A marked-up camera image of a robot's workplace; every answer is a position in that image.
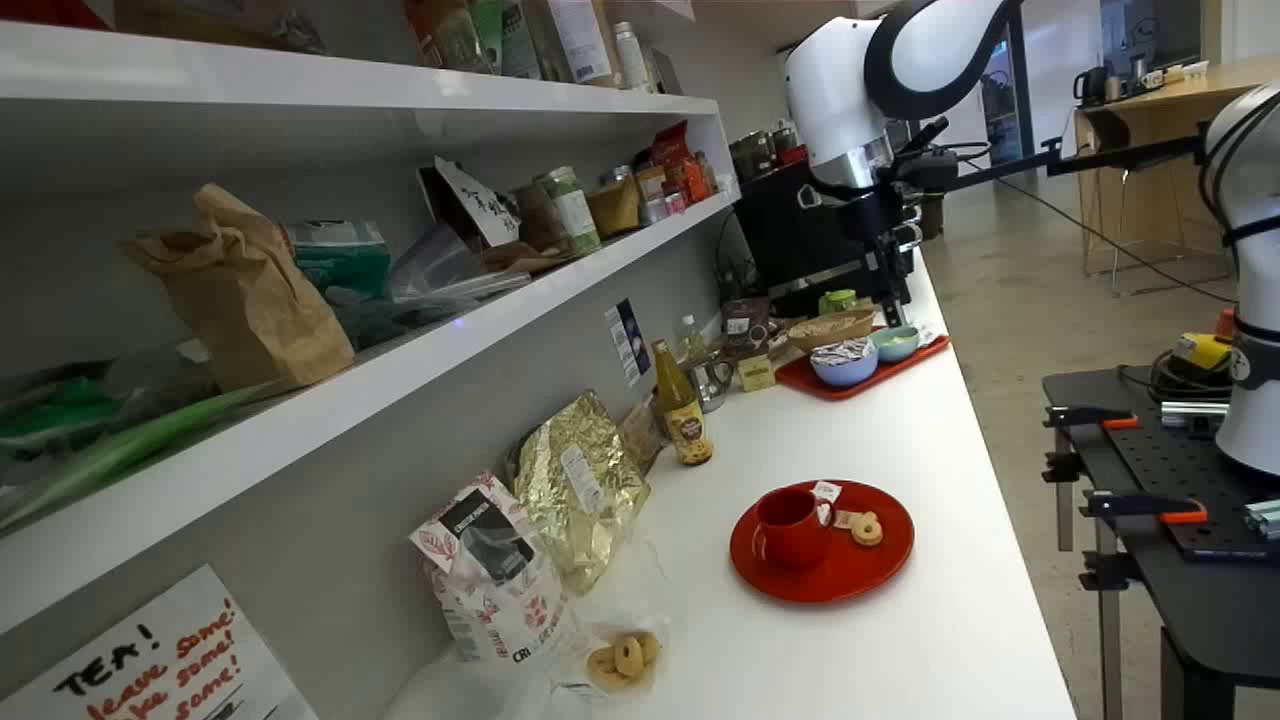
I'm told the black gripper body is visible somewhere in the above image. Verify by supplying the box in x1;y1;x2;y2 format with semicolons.
855;210;926;303

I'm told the red cup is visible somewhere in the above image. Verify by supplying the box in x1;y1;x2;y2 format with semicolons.
753;485;827;579

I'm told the pale green bowl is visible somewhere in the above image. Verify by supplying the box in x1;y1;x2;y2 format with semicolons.
870;326;926;368

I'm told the wicker basket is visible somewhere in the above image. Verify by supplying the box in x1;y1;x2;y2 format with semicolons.
778;310;877;356

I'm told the blue bowl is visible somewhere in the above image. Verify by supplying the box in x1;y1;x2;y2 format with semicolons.
808;335;882;392

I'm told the red rectangular tray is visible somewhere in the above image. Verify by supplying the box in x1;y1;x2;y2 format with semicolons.
772;334;956;405

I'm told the black coffee machine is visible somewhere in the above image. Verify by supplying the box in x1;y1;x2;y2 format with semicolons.
730;129;882;326

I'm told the gold tin box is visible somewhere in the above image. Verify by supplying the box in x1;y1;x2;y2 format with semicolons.
729;348;785;395

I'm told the clear oil bottle white cap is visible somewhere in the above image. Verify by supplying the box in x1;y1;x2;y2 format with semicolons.
670;313;716;384

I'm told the round cookie on plate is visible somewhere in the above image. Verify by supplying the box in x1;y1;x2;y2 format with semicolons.
842;509;889;551

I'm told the yellow bottle with label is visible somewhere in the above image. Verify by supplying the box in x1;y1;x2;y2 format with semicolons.
646;339;720;471

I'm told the red snack box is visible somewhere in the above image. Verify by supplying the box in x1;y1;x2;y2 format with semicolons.
646;121;720;217

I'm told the red round plate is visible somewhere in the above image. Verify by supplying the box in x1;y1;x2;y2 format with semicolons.
729;476;919;608

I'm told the wooden desk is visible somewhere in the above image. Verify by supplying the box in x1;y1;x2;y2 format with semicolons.
1071;65;1270;286

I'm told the yellowish glass jar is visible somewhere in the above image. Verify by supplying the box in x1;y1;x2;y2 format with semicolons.
588;163;646;243

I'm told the yellow tool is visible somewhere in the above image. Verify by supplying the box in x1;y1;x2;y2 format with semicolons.
1171;327;1236;378

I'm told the green lid white jar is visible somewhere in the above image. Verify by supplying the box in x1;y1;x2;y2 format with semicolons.
537;163;609;259

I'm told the gold foil bag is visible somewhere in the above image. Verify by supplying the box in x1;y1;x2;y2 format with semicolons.
509;392;656;595

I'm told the black perforated work table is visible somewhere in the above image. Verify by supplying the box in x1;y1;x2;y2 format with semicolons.
1040;366;1280;720

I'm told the white printed card pouch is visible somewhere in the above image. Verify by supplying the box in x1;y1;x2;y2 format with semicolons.
414;155;524;253

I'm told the white butter box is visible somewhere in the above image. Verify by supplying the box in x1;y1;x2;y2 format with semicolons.
564;613;670;705

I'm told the white printed coffee bag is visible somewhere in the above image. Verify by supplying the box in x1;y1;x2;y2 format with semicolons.
406;471;570;669

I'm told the white lower shelf board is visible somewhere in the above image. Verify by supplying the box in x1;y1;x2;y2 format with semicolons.
0;179;743;641

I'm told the white shelf board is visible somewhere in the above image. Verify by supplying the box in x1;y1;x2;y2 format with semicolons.
0;16;722;137
0;179;743;641

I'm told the white upper shelf board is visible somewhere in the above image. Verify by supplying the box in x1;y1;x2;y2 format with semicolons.
0;16;722;137

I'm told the brown paper bag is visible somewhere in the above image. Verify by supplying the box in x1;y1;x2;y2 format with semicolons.
127;179;359;392

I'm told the handwritten tea paper sign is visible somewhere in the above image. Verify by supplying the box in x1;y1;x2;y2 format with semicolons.
0;565;325;720

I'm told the green plastic packet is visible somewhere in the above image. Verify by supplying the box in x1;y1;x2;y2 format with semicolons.
0;361;291;535

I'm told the black camera boom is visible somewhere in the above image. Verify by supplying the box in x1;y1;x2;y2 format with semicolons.
916;131;1210;198

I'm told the orange handled clamp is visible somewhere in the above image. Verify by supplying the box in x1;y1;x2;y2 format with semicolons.
1076;490;1214;535
1040;400;1148;442

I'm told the blue and white wall sticker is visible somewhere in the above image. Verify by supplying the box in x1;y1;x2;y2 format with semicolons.
609;297;656;390

